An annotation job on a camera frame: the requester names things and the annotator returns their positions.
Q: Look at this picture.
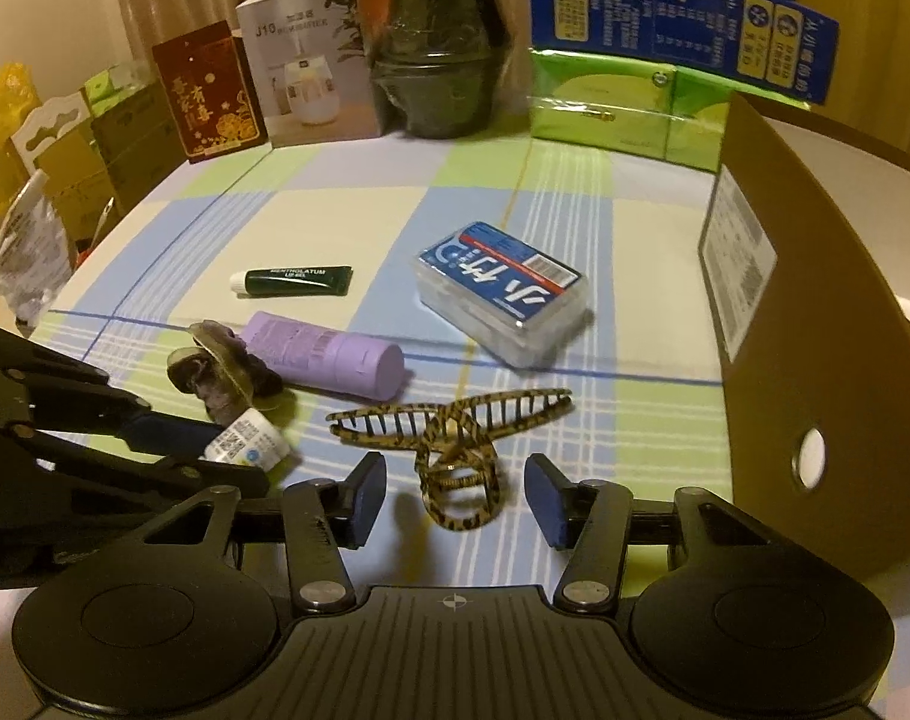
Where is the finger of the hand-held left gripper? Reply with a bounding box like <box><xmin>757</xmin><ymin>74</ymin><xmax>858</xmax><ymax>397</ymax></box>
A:
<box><xmin>0</xmin><ymin>319</ymin><xmax>225</xmax><ymax>460</ymax></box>
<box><xmin>0</xmin><ymin>426</ymin><xmax>271</xmax><ymax>500</ymax></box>

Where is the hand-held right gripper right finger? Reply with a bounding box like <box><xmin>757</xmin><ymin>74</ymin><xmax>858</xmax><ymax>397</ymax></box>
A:
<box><xmin>525</xmin><ymin>454</ymin><xmax>777</xmax><ymax>610</ymax></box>

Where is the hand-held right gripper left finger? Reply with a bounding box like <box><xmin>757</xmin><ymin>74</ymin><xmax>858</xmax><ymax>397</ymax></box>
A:
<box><xmin>136</xmin><ymin>454</ymin><xmax>387</xmax><ymax>616</ymax></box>

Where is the brown hair scrunchie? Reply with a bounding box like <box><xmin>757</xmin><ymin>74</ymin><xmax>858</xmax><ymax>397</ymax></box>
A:
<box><xmin>166</xmin><ymin>321</ymin><xmax>286</xmax><ymax>422</ymax></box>

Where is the leopard print hair claw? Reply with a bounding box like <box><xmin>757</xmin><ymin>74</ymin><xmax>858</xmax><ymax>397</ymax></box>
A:
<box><xmin>327</xmin><ymin>386</ymin><xmax>574</xmax><ymax>535</ymax></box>

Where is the purple tube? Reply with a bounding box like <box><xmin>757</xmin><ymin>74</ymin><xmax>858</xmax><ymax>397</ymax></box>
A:
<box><xmin>243</xmin><ymin>311</ymin><xmax>406</xmax><ymax>401</ymax></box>

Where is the green lip gel tube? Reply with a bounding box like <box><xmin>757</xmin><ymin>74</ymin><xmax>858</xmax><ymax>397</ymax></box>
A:
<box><xmin>228</xmin><ymin>265</ymin><xmax>354</xmax><ymax>299</ymax></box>

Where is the clear plastic box blue label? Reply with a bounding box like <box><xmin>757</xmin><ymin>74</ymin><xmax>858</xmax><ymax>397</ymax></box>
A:
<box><xmin>411</xmin><ymin>221</ymin><xmax>593</xmax><ymax>369</ymax></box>

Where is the brown cardboard box white inside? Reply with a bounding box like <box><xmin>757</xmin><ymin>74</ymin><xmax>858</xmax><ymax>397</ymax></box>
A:
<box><xmin>697</xmin><ymin>94</ymin><xmax>910</xmax><ymax>578</ymax></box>

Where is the clear plastic bag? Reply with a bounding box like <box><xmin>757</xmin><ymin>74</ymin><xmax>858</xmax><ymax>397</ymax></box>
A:
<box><xmin>0</xmin><ymin>169</ymin><xmax>75</xmax><ymax>332</ymax></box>

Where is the checked tablecloth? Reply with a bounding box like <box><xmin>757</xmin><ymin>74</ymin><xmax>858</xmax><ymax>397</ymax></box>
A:
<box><xmin>20</xmin><ymin>116</ymin><xmax>910</xmax><ymax>720</ymax></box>

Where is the brown cardboard carton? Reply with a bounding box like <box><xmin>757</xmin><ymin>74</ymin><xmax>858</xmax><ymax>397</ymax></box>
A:
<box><xmin>48</xmin><ymin>139</ymin><xmax>120</xmax><ymax>250</ymax></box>
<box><xmin>91</xmin><ymin>82</ymin><xmax>187</xmax><ymax>197</ymax></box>

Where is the white cardboard hang tab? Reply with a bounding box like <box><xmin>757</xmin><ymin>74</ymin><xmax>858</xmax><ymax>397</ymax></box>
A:
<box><xmin>12</xmin><ymin>90</ymin><xmax>94</xmax><ymax>175</ymax></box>

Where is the red gift box gold print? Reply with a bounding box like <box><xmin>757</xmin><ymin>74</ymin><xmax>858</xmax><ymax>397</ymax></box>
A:
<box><xmin>152</xmin><ymin>21</ymin><xmax>269</xmax><ymax>165</ymax></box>

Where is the yellow plastic bag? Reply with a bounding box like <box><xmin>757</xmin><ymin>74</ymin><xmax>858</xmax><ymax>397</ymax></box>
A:
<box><xmin>0</xmin><ymin>64</ymin><xmax>45</xmax><ymax>220</ymax></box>

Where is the small green tissue bundle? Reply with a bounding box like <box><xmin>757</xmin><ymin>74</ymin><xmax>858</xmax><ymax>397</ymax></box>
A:
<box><xmin>83</xmin><ymin>64</ymin><xmax>154</xmax><ymax>112</ymax></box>

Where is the white humidifier box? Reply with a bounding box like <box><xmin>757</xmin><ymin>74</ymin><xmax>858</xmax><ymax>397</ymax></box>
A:
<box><xmin>235</xmin><ymin>0</ymin><xmax>388</xmax><ymax>149</ymax></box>

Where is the green tissue pack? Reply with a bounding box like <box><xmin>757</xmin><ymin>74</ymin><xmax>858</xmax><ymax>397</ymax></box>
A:
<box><xmin>528</xmin><ymin>47</ymin><xmax>679</xmax><ymax>160</ymax></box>

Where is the wrapped black bowl stack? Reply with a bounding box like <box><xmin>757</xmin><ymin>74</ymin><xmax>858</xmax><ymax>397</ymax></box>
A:
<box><xmin>370</xmin><ymin>0</ymin><xmax>516</xmax><ymax>140</ymax></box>

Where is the blue carton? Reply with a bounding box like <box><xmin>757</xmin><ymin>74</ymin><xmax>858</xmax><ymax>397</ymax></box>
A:
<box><xmin>528</xmin><ymin>0</ymin><xmax>839</xmax><ymax>110</ymax></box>

